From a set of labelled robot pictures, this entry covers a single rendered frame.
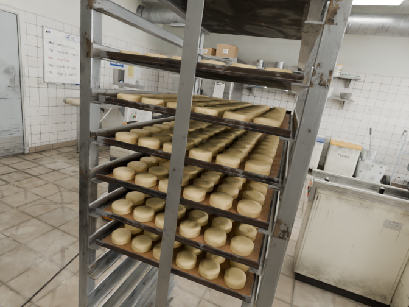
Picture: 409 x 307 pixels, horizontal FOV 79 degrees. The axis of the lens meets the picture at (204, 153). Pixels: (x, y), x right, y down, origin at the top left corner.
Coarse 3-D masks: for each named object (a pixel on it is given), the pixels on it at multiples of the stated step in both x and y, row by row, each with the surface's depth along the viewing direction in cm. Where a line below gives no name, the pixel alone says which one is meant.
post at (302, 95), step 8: (320, 16) 88; (312, 56) 92; (312, 64) 92; (304, 72) 93; (304, 96) 95; (296, 104) 97; (296, 112) 97; (288, 152) 101; (288, 160) 102; (280, 192) 106; (280, 200) 107
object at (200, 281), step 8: (120, 224) 73; (112, 232) 69; (96, 240) 64; (112, 248) 62; (120, 248) 62; (136, 256) 60; (152, 264) 59; (176, 272) 57; (184, 272) 57; (192, 280) 57; (200, 280) 56; (216, 288) 55; (224, 288) 54; (232, 296) 54; (240, 296) 53; (248, 296) 53
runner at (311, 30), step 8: (304, 24) 38; (312, 24) 38; (320, 24) 37; (304, 32) 43; (312, 32) 42; (320, 32) 42; (304, 40) 49; (312, 40) 48; (304, 48) 57; (312, 48) 56; (304, 56) 67; (304, 64) 83
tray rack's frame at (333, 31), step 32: (192, 0) 43; (352, 0) 35; (96, 32) 51; (192, 32) 44; (96, 64) 53; (192, 64) 45; (320, 64) 38; (320, 96) 39; (96, 128) 57; (96, 160) 59; (96, 192) 61; (288, 192) 44; (96, 224) 64; (288, 224) 45; (160, 256) 57; (160, 288) 59
